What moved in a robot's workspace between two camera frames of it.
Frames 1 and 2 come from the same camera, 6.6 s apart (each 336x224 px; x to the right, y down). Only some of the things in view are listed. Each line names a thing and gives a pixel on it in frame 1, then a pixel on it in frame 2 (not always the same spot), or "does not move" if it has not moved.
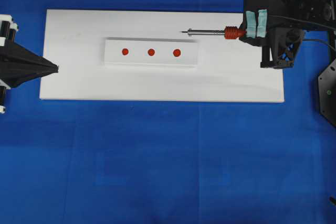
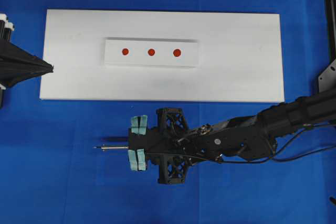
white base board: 227,70 does not move
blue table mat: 107,161 does not move
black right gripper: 273,10 to 170,146
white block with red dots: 150,53 does not move
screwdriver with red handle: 231,32 to 104,147
